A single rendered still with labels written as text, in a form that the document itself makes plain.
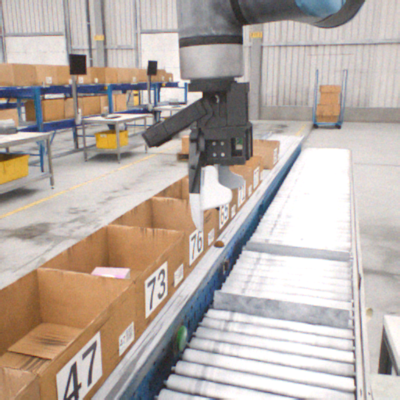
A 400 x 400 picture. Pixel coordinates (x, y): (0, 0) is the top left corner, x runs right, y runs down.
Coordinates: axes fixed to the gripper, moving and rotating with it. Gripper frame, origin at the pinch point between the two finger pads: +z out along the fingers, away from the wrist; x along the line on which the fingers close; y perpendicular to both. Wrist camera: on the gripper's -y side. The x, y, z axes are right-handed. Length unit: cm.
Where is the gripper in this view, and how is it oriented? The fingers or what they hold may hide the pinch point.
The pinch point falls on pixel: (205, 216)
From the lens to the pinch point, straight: 70.8
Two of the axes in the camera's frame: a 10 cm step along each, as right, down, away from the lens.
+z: 0.5, 9.7, 2.5
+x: 2.6, -2.6, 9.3
